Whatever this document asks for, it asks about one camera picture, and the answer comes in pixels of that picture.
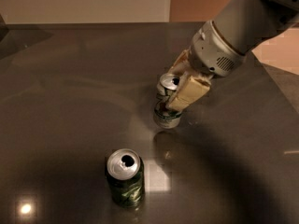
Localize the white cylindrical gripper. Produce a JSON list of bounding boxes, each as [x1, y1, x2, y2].
[[166, 21, 245, 111]]

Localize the white 7up soda can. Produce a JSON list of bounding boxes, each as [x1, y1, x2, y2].
[[153, 73, 181, 129]]

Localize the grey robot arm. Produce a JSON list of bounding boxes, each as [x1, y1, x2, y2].
[[166, 0, 299, 111]]

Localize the green soda can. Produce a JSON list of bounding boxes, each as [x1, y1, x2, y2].
[[105, 148, 145, 207]]

